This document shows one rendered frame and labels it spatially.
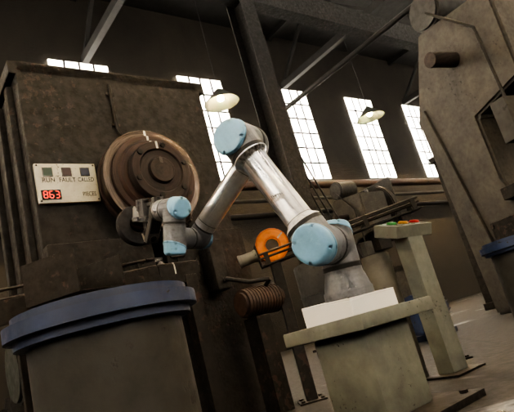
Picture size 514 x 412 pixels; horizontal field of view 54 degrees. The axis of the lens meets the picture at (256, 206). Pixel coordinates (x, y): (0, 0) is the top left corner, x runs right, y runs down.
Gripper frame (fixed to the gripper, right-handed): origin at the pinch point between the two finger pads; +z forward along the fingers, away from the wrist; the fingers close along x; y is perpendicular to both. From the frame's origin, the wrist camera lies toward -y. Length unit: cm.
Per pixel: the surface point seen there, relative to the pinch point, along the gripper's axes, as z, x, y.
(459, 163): 34, -297, 24
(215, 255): 17, -45, -18
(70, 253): -18.2, 31.5, -9.0
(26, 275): -4.9, 41.6, -14.3
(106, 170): 29.2, -2.7, 23.6
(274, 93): 333, -379, 166
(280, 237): 0, -71, -14
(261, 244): 5, -64, -16
